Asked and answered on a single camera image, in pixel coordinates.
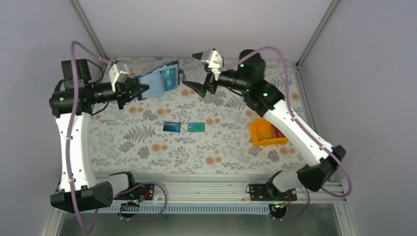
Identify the dark blue credit card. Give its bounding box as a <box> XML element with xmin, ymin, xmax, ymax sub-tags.
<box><xmin>160</xmin><ymin>68</ymin><xmax>178</xmax><ymax>91</ymax></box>

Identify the blue leather card holder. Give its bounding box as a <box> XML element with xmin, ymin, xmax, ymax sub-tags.
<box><xmin>134</xmin><ymin>60</ymin><xmax>183</xmax><ymax>100</ymax></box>

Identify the teal credit card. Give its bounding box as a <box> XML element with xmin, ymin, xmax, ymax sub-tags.
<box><xmin>187</xmin><ymin>122</ymin><xmax>206</xmax><ymax>132</ymax></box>

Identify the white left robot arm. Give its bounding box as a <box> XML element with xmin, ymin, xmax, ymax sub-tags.
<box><xmin>49</xmin><ymin>59</ymin><xmax>149</xmax><ymax>213</ymax></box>

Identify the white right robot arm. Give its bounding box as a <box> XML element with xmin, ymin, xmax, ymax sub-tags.
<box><xmin>183</xmin><ymin>49</ymin><xmax>346</xmax><ymax>200</ymax></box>

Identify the floral table cloth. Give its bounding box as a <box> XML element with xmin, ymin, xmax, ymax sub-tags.
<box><xmin>89</xmin><ymin>57</ymin><xmax>318</xmax><ymax>175</ymax></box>

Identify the yellow plastic bin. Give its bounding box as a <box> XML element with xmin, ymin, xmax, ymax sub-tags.
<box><xmin>249</xmin><ymin>118</ymin><xmax>289</xmax><ymax>147</ymax></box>

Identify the red item in bin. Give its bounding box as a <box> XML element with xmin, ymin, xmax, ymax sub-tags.
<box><xmin>272</xmin><ymin>126</ymin><xmax>286</xmax><ymax>138</ymax></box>

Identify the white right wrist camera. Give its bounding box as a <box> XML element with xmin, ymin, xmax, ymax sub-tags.
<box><xmin>200</xmin><ymin>49</ymin><xmax>224</xmax><ymax>81</ymax></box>

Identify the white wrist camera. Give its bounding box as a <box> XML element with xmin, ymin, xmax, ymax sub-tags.
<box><xmin>200</xmin><ymin>49</ymin><xmax>224</xmax><ymax>81</ymax></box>
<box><xmin>109</xmin><ymin>62</ymin><xmax>129</xmax><ymax>92</ymax></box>

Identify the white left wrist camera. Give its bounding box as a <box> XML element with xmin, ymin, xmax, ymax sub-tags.
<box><xmin>109</xmin><ymin>62</ymin><xmax>129</xmax><ymax>92</ymax></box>

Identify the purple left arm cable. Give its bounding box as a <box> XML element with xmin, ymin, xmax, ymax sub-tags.
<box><xmin>65</xmin><ymin>40</ymin><xmax>113</xmax><ymax>235</ymax></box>

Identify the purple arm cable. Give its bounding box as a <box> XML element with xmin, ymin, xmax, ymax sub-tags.
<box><xmin>220</xmin><ymin>46</ymin><xmax>353</xmax><ymax>199</ymax></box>
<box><xmin>65</xmin><ymin>40</ymin><xmax>113</xmax><ymax>235</ymax></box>

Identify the aluminium rail base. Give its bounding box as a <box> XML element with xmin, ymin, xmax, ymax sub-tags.
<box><xmin>65</xmin><ymin>173</ymin><xmax>347</xmax><ymax>214</ymax></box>

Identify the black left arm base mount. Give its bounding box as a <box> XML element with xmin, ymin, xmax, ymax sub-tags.
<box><xmin>107</xmin><ymin>172</ymin><xmax>155</xmax><ymax>201</ymax></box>

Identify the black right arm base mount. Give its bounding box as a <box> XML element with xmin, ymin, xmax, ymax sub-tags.
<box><xmin>245</xmin><ymin>182</ymin><xmax>298</xmax><ymax>202</ymax></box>

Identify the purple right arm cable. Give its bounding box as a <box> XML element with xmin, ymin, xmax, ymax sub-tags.
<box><xmin>220</xmin><ymin>46</ymin><xmax>353</xmax><ymax>199</ymax></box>

